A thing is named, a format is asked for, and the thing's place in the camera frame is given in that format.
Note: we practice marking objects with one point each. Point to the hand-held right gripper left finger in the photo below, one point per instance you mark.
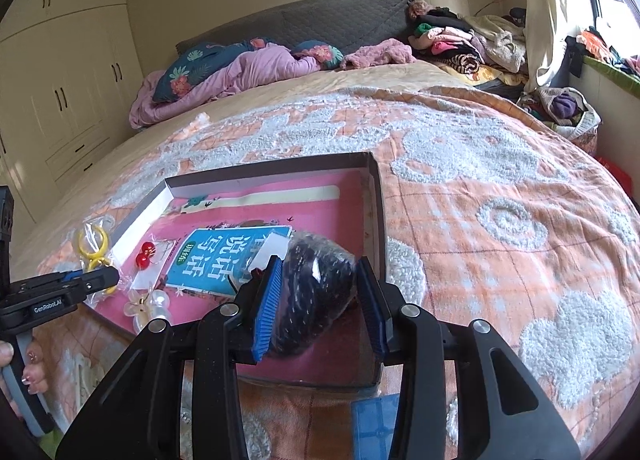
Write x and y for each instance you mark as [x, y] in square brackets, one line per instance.
[265, 310]

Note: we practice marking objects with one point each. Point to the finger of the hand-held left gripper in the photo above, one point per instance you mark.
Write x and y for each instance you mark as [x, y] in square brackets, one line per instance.
[70, 275]
[102, 280]

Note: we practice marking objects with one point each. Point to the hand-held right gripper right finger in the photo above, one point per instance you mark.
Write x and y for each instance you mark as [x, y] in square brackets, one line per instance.
[372, 310]

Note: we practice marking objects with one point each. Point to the yellow rings packet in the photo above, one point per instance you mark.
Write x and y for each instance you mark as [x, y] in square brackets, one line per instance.
[92, 242]

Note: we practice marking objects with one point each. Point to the red cherry hair clip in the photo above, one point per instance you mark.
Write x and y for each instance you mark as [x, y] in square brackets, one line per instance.
[145, 256]

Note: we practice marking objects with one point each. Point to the dark scrunchie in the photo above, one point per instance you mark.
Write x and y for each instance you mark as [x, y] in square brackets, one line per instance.
[310, 290]

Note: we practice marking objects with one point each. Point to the clear pearl hair clip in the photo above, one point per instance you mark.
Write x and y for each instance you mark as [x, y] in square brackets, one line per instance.
[160, 301]

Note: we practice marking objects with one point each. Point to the dark shallow cardboard box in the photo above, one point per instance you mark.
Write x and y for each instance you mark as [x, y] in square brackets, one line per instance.
[372, 210]

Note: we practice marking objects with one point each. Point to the person's left hand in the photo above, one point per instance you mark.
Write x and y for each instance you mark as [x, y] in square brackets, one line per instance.
[35, 372]

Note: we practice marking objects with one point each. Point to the pink book blue label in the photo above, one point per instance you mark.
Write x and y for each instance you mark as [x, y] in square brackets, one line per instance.
[310, 215]

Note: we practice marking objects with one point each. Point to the blue plastic case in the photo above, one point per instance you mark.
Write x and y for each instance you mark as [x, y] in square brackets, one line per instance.
[375, 430]

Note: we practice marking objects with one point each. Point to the orange checked tufted quilt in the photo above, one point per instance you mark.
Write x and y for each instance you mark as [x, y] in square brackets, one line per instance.
[500, 240]

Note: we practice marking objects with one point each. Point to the cream wardrobe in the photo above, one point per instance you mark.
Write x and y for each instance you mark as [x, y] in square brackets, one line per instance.
[60, 79]

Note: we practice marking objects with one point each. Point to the large dark floral pillow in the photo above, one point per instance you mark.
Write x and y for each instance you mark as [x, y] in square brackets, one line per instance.
[190, 69]

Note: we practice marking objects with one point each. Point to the beige bed sheet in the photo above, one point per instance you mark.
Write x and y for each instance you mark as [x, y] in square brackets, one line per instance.
[350, 79]

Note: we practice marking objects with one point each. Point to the pink crumpled blanket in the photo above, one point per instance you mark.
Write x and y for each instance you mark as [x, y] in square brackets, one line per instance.
[250, 69]

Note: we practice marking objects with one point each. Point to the pink fleece garment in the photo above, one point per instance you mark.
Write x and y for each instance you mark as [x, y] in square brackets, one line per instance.
[380, 54]

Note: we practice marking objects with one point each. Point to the small dark floral pillow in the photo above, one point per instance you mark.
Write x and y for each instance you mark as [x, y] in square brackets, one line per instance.
[320, 52]

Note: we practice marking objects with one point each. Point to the folded clothes pile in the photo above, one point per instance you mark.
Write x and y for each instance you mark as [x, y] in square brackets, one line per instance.
[450, 49]

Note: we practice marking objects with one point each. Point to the basket of clothes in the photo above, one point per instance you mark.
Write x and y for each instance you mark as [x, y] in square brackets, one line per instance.
[565, 107]

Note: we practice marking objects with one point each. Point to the grey quilted headboard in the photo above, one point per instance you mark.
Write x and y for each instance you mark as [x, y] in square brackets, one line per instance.
[325, 19]

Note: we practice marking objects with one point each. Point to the cream curtain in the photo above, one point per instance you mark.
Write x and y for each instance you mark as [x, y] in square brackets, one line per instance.
[550, 14]

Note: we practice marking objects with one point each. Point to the colourful clothes heap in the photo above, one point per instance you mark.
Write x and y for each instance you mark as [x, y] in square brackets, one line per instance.
[600, 47]

